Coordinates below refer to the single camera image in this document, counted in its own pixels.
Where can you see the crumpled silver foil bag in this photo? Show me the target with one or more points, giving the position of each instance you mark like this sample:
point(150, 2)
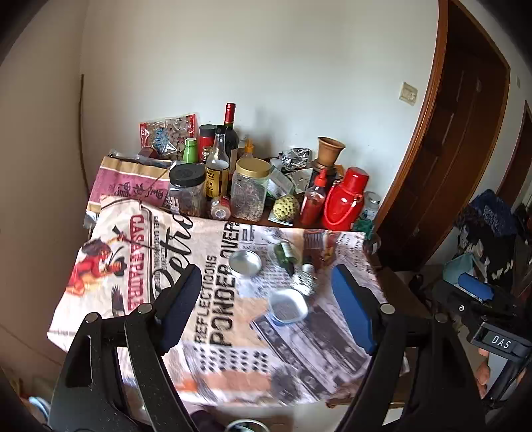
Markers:
point(296, 158)

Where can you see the green cap bottle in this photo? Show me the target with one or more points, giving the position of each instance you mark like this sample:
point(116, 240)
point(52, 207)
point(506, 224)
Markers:
point(190, 150)

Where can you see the wooden door frame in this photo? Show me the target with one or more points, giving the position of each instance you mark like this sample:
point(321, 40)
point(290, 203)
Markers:
point(509, 166)

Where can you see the red cap wine bottle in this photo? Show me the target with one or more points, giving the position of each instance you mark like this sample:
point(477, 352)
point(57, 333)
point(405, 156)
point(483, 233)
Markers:
point(230, 124)

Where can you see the person's right hand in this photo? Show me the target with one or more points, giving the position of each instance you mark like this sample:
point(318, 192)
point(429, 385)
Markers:
point(482, 374)

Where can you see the red snack bag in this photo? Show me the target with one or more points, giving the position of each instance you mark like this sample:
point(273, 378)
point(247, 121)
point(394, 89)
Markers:
point(166, 133)

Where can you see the brown clay vase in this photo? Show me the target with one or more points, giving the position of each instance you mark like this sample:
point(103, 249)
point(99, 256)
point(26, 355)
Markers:
point(330, 153)

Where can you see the blue knitted cloth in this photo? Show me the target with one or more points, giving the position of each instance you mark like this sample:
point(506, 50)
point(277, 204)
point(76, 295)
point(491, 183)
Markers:
point(494, 212)

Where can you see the clothes pile on rack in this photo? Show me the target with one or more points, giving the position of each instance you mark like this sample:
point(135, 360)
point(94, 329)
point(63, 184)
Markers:
point(494, 253)

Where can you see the green net cloth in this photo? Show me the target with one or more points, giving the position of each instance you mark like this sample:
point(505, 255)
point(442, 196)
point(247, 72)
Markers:
point(365, 227)

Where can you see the black lid jar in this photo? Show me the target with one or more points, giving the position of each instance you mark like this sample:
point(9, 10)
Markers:
point(187, 191)

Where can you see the clear glass jar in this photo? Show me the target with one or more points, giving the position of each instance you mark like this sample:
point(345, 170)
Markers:
point(373, 205)

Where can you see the round foil tin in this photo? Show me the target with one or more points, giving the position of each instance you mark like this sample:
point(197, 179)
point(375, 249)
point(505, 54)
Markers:
point(245, 262)

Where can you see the red sauce squeeze bottle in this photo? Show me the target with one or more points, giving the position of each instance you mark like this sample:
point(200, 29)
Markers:
point(314, 203)

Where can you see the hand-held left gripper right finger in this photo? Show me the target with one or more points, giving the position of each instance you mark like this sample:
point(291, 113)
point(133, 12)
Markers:
point(355, 307)

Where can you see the pink beige woven bag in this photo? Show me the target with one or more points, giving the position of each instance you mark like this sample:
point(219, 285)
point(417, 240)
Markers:
point(124, 182)

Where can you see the dark wooden door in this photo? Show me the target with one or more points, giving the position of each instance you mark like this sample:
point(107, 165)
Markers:
point(453, 124)

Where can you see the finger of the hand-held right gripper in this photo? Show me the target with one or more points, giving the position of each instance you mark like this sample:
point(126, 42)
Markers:
point(476, 287)
point(453, 301)

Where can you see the orange cap bottle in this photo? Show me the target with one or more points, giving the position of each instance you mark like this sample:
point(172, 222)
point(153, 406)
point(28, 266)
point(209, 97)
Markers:
point(248, 150)

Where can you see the white bowl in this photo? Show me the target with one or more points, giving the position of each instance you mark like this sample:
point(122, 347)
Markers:
point(248, 427)

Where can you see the green lid glass jar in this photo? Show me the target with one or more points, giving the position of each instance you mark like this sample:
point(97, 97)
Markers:
point(286, 254)

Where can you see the red thermos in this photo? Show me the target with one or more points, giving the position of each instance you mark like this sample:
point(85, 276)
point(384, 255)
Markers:
point(345, 199)

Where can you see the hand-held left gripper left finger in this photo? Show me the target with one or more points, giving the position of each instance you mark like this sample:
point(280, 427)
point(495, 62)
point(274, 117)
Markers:
point(181, 307)

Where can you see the clear bottle yellow label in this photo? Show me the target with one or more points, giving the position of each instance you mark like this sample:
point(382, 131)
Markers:
point(218, 174)

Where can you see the clear plastic container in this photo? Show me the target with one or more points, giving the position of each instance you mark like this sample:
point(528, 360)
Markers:
point(280, 180)

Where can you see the blue white paper cup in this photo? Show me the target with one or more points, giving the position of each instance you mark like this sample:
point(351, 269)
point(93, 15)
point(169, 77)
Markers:
point(286, 307)

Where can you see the gold lid jar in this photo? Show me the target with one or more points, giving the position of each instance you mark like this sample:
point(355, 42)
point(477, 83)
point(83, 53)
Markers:
point(249, 191)

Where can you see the light blue bag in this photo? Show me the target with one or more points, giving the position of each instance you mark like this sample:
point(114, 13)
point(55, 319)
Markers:
point(459, 268)

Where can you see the beige light switch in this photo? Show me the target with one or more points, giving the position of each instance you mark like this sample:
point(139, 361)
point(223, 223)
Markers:
point(408, 93)

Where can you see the printed tablecloth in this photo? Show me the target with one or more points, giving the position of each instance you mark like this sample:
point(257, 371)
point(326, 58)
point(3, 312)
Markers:
point(232, 315)

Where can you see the wooden table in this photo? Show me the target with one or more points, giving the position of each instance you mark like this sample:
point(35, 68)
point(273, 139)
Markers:
point(374, 401)

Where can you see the small red label jar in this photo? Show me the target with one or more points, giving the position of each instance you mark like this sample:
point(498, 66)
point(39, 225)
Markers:
point(220, 207)

